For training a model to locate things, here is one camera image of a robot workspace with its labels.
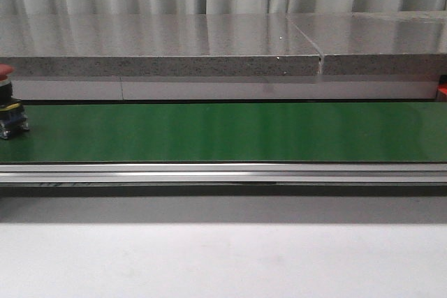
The white cabinet front panel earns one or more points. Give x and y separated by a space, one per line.
136 88

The green conveyor belt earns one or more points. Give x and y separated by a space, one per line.
227 132

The grey stone countertop slab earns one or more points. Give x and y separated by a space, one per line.
156 45

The grey stone slab right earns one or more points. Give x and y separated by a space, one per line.
403 43

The red object at right edge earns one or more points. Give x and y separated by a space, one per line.
442 93

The aluminium conveyor side rail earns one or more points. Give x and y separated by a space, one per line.
420 174

